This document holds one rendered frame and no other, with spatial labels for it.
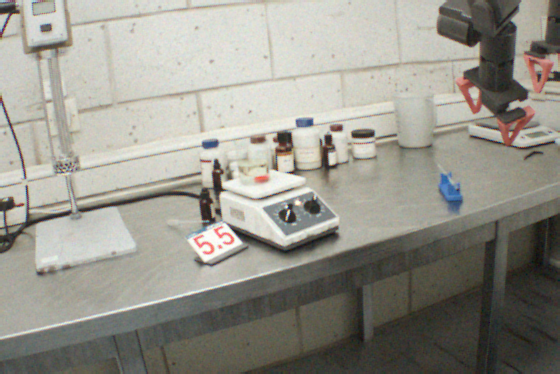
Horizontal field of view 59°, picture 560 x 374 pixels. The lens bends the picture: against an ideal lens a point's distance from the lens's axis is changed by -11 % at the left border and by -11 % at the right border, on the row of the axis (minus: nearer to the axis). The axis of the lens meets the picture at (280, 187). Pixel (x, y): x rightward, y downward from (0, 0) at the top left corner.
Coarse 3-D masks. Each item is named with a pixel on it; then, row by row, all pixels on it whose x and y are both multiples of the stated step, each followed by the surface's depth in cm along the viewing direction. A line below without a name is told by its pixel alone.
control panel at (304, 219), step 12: (312, 192) 102; (276, 204) 97; (300, 204) 98; (324, 204) 100; (276, 216) 95; (300, 216) 96; (312, 216) 97; (324, 216) 97; (288, 228) 93; (300, 228) 94
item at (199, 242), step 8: (224, 224) 98; (208, 232) 95; (216, 232) 96; (224, 232) 97; (192, 240) 92; (200, 240) 93; (208, 240) 94; (216, 240) 95; (224, 240) 96; (232, 240) 96; (200, 248) 92; (208, 248) 93; (216, 248) 94; (224, 248) 94
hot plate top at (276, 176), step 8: (272, 176) 106; (280, 176) 105; (288, 176) 105; (296, 176) 104; (224, 184) 104; (232, 184) 103; (240, 184) 103; (264, 184) 101; (272, 184) 101; (280, 184) 100; (288, 184) 100; (296, 184) 101; (240, 192) 99; (248, 192) 97; (256, 192) 97; (264, 192) 97; (272, 192) 98
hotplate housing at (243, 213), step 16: (224, 192) 105; (288, 192) 101; (304, 192) 101; (224, 208) 105; (240, 208) 100; (256, 208) 96; (240, 224) 101; (256, 224) 97; (272, 224) 93; (320, 224) 96; (336, 224) 98; (272, 240) 94; (288, 240) 92; (304, 240) 94
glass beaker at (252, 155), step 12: (240, 144) 99; (252, 144) 98; (264, 144) 100; (240, 156) 100; (252, 156) 99; (264, 156) 100; (240, 168) 101; (252, 168) 100; (264, 168) 101; (240, 180) 102; (252, 180) 100; (264, 180) 101
